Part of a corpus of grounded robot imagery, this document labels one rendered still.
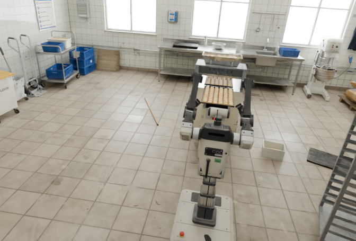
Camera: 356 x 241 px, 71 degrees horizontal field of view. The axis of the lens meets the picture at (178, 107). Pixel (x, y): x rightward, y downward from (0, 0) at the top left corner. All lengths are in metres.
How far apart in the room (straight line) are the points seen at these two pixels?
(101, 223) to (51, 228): 0.47
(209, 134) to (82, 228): 1.59
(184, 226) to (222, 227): 0.33
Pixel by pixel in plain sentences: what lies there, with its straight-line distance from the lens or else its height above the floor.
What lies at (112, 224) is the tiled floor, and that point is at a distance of 2.79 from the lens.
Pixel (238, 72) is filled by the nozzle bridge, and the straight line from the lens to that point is 3.74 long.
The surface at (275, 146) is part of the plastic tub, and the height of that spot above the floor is 0.09.
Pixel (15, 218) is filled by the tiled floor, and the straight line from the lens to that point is 3.13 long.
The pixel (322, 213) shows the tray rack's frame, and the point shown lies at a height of 0.15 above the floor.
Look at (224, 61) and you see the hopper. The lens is 3.66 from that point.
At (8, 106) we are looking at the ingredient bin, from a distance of 5.04.
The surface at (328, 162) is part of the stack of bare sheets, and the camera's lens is 4.25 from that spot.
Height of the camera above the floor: 2.11
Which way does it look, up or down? 25 degrees down
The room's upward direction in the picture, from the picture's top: 4 degrees clockwise
